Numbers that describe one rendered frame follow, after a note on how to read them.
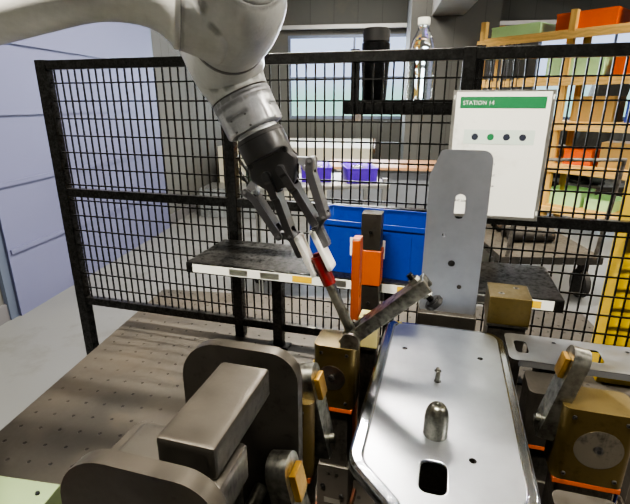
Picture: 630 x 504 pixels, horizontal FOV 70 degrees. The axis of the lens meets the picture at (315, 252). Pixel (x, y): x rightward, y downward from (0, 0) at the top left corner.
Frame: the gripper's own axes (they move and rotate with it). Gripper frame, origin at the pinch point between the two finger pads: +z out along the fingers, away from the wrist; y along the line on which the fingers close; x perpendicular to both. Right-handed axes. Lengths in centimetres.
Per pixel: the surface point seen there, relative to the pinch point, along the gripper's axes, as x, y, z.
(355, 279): 8.6, 1.2, 8.9
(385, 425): -12.9, 3.5, 24.0
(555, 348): 16.3, 27.8, 36.1
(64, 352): 123, -225, 23
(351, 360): -2.8, -1.3, 18.2
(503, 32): 580, 112, -60
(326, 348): -2.9, -4.3, 14.9
